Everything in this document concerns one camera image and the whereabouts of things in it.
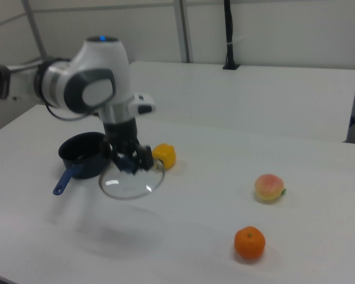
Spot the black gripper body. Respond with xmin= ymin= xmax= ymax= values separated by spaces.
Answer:
xmin=102 ymin=117 xmax=140 ymax=156

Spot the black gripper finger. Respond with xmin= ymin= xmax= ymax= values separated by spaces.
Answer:
xmin=135 ymin=144 xmax=154 ymax=172
xmin=99 ymin=139 xmax=121 ymax=168

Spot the glass lid blue knob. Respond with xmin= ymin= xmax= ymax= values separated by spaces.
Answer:
xmin=98 ymin=156 xmax=166 ymax=199

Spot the yellow bell pepper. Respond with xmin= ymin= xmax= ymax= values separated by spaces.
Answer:
xmin=152 ymin=143 xmax=177 ymax=169

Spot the white side table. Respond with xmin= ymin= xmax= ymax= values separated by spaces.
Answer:
xmin=128 ymin=60 xmax=355 ymax=143

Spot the pink yellow peach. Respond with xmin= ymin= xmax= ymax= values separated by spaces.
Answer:
xmin=253 ymin=173 xmax=287 ymax=205

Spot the orange mandarin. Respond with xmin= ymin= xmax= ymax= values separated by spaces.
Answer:
xmin=234 ymin=226 xmax=266 ymax=260

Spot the dark blue saucepan blue handle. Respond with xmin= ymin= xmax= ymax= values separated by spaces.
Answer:
xmin=52 ymin=132 xmax=112 ymax=196

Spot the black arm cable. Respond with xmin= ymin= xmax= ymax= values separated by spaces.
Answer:
xmin=44 ymin=102 xmax=103 ymax=122

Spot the grey partition post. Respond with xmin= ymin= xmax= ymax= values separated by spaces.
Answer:
xmin=173 ymin=0 xmax=193 ymax=63

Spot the black camera pole white band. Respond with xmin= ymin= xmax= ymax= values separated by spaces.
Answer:
xmin=222 ymin=0 xmax=241 ymax=70

